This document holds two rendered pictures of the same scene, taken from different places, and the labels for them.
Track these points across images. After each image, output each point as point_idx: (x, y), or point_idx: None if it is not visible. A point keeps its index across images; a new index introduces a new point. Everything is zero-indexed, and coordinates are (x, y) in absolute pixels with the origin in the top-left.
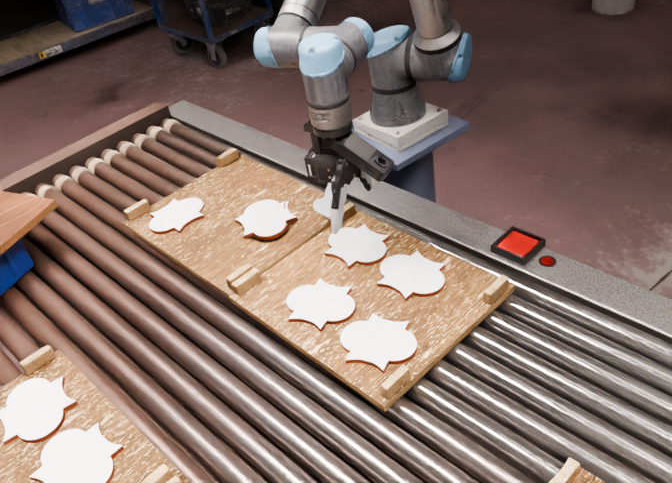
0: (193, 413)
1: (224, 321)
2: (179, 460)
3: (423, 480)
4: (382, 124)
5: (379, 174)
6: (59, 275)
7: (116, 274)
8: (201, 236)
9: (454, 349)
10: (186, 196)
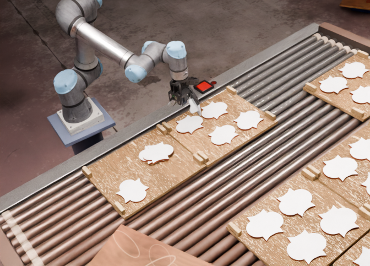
0: None
1: (218, 169)
2: (293, 175)
3: None
4: (86, 117)
5: (199, 81)
6: None
7: (166, 218)
8: (156, 179)
9: None
10: (113, 190)
